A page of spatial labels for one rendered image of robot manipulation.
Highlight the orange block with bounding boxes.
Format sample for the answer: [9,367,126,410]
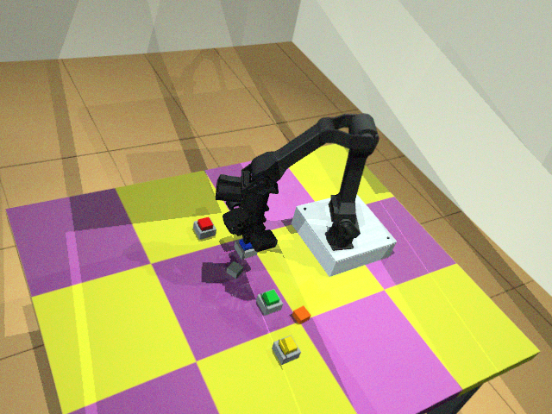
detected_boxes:
[292,306,311,324]

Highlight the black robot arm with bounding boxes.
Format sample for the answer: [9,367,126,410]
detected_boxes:
[216,113,380,251]

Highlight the blue button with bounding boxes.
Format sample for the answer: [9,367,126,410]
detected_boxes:
[234,239,258,260]

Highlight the yellow button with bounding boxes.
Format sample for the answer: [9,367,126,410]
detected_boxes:
[272,335,301,365]

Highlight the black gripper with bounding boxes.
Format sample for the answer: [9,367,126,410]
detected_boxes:
[226,193,278,252]

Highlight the red button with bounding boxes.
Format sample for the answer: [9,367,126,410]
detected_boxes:
[193,217,216,240]

